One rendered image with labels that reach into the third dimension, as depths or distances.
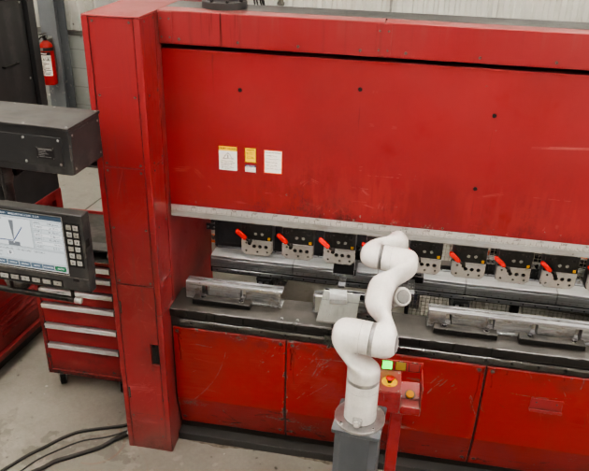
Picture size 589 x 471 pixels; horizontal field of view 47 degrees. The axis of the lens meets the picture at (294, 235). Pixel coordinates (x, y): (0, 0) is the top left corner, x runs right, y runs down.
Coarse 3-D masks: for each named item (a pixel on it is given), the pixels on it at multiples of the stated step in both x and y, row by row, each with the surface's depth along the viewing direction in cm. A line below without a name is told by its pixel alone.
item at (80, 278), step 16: (0, 208) 272; (16, 208) 270; (32, 208) 269; (48, 208) 269; (64, 208) 270; (64, 224) 268; (80, 224) 266; (64, 240) 271; (80, 240) 269; (80, 256) 273; (0, 272) 287; (16, 272) 285; (32, 272) 283; (48, 272) 280; (80, 272) 277; (64, 288) 282; (80, 288) 280
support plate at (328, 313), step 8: (328, 296) 328; (352, 296) 329; (328, 304) 322; (336, 304) 323; (352, 304) 323; (320, 312) 316; (328, 312) 316; (336, 312) 316; (344, 312) 316; (352, 312) 316; (320, 320) 310; (328, 320) 310; (336, 320) 311
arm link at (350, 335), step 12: (336, 324) 236; (348, 324) 234; (360, 324) 233; (372, 324) 234; (336, 336) 234; (348, 336) 232; (360, 336) 231; (336, 348) 236; (348, 348) 234; (360, 348) 232; (348, 360) 236; (360, 360) 239; (372, 360) 242; (348, 372) 241; (360, 372) 237; (372, 372) 238; (360, 384) 239; (372, 384) 239
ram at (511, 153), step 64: (192, 64) 292; (256, 64) 287; (320, 64) 282; (384, 64) 277; (448, 64) 275; (192, 128) 305; (256, 128) 299; (320, 128) 294; (384, 128) 289; (448, 128) 284; (512, 128) 279; (576, 128) 275; (192, 192) 319; (256, 192) 313; (320, 192) 308; (384, 192) 302; (448, 192) 297; (512, 192) 291; (576, 192) 286; (576, 256) 299
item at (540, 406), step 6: (534, 402) 324; (540, 402) 323; (546, 402) 323; (552, 402) 322; (558, 402) 322; (528, 408) 326; (534, 408) 326; (540, 408) 325; (546, 408) 324; (552, 408) 324; (558, 408) 323; (552, 414) 323; (558, 414) 323
